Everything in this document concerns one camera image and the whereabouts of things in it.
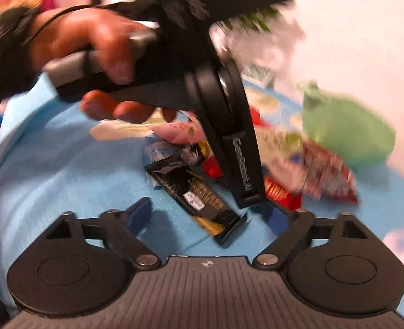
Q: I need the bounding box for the red yellow-print snack packet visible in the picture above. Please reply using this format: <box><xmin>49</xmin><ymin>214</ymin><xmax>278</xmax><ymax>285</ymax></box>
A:
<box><xmin>263</xmin><ymin>176</ymin><xmax>303</xmax><ymax>212</ymax></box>

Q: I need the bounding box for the green plastic bowl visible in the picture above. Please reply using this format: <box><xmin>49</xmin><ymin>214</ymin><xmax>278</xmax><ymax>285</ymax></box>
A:
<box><xmin>298</xmin><ymin>80</ymin><xmax>396</xmax><ymax>167</ymax></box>

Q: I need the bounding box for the green leafy plant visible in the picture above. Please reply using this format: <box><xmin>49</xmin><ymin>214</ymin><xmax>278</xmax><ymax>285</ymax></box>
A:
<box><xmin>223</xmin><ymin>5</ymin><xmax>285</xmax><ymax>35</ymax></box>

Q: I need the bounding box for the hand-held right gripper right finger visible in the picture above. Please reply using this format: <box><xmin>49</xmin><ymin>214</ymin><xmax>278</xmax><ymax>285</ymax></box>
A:
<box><xmin>253</xmin><ymin>205</ymin><xmax>369</xmax><ymax>270</ymax></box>

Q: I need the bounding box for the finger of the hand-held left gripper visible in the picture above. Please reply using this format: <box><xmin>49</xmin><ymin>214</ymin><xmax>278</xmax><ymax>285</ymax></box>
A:
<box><xmin>234</xmin><ymin>190</ymin><xmax>267</xmax><ymax>209</ymax></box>

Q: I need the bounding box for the person's left hand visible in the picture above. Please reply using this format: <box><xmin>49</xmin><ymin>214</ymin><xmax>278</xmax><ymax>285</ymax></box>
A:
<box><xmin>31</xmin><ymin>8</ymin><xmax>180</xmax><ymax>124</ymax></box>

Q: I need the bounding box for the blue floral tablecloth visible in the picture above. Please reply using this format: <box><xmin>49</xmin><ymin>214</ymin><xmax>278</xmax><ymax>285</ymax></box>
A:
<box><xmin>0</xmin><ymin>72</ymin><xmax>404</xmax><ymax>319</ymax></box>

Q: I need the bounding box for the white digital clock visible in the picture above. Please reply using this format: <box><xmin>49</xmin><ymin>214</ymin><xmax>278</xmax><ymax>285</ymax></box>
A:
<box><xmin>242</xmin><ymin>64</ymin><xmax>275</xmax><ymax>89</ymax></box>

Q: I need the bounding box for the black snack packet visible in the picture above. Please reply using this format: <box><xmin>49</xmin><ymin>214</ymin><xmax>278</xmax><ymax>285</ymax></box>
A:
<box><xmin>145</xmin><ymin>142</ymin><xmax>251</xmax><ymax>248</ymax></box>

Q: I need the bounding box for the white green snack packet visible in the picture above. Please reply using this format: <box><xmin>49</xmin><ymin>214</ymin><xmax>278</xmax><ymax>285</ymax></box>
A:
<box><xmin>256</xmin><ymin>126</ymin><xmax>305</xmax><ymax>176</ymax></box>

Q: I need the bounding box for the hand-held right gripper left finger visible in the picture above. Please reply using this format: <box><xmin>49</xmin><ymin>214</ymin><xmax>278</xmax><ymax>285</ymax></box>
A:
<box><xmin>46</xmin><ymin>197</ymin><xmax>162</xmax><ymax>271</ymax></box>

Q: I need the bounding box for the red white snack packet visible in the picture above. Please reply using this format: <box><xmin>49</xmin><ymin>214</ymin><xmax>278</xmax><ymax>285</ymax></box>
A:
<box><xmin>291</xmin><ymin>140</ymin><xmax>359</xmax><ymax>207</ymax></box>

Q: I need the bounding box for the pink snack packet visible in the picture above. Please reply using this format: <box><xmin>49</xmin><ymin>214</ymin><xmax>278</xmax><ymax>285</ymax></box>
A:
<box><xmin>153</xmin><ymin>116</ymin><xmax>209</xmax><ymax>144</ymax></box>

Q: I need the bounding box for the person's left forearm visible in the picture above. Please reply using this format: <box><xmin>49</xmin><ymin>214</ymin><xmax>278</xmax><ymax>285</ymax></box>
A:
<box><xmin>0</xmin><ymin>5</ymin><xmax>43</xmax><ymax>108</ymax></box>

